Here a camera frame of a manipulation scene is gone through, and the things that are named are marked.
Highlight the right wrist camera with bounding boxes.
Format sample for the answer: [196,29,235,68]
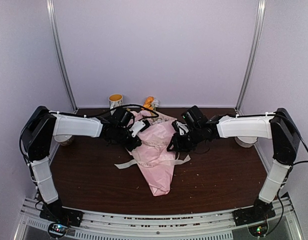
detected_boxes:
[172,120,189,136]

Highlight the orange fake flower stem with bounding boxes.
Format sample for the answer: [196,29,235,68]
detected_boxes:
[143,96,154,110]

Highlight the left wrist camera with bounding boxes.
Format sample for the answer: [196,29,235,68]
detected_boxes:
[130,120,150,138]

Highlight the white patterned mug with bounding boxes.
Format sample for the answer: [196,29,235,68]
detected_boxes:
[108,93,123,110]

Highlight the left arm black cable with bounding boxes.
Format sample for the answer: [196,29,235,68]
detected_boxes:
[18,104,160,161]

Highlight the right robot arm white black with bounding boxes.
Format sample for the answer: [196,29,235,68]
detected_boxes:
[167,106,302,221]

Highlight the aluminium front rail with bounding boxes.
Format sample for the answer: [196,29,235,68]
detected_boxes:
[12,197,307,240]

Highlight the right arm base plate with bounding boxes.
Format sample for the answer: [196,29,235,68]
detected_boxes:
[233,206,276,226]

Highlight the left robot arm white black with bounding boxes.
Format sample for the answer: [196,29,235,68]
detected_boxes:
[19,106,147,222]

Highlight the aluminium frame post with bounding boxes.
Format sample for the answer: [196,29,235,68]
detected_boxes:
[235,0,266,113]
[46,0,78,112]

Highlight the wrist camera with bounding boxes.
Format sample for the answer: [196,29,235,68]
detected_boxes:
[172,120,189,136]
[130,120,150,138]

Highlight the beige printed ribbon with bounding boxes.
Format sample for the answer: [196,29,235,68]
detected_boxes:
[115,141,191,169]

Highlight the pink wrapping paper sheet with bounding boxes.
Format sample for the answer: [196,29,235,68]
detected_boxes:
[129,113,176,197]

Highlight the white scalloped dish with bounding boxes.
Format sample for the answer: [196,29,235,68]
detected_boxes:
[235,136,258,148]

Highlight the left aluminium frame post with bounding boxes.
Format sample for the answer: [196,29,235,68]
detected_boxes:
[46,0,78,112]

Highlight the white fake flower stem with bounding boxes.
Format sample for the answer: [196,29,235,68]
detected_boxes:
[151,98,160,108]

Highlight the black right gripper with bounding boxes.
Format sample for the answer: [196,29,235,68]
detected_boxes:
[167,126,203,153]

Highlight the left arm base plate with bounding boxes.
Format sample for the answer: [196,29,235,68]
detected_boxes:
[39,208,83,227]

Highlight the right aluminium frame post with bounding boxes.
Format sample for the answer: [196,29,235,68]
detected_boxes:
[235,0,266,113]

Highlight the white ceramic bowl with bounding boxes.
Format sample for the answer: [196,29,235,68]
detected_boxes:
[54,135,74,146]

